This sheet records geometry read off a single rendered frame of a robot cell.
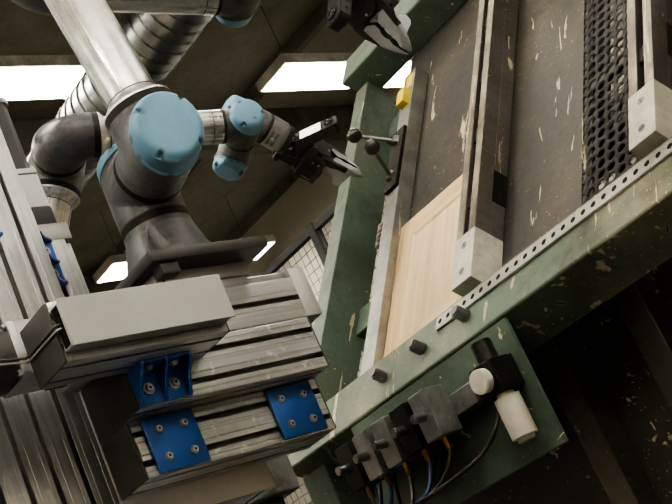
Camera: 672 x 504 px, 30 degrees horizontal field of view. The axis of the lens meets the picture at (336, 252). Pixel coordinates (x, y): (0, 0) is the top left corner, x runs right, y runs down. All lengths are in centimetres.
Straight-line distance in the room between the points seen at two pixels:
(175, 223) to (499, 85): 98
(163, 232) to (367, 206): 128
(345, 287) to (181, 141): 117
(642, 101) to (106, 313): 96
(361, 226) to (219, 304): 139
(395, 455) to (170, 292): 72
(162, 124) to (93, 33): 20
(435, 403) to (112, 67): 82
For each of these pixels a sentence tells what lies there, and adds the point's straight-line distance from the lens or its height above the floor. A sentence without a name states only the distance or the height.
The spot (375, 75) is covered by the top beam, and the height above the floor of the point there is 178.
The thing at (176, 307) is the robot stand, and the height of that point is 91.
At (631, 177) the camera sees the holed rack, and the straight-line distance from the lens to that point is 208.
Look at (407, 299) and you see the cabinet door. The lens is 267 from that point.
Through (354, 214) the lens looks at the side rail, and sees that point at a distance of 316.
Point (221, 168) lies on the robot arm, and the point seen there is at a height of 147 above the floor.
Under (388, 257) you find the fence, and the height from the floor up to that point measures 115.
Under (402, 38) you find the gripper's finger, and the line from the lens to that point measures 229.
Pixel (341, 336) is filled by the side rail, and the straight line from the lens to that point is 293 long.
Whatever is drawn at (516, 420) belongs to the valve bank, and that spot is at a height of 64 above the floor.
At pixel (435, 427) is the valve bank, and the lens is 225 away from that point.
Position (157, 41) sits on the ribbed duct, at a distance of 580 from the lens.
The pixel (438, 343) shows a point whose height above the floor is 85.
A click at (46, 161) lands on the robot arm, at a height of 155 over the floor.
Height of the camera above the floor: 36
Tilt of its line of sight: 18 degrees up
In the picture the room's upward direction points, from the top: 25 degrees counter-clockwise
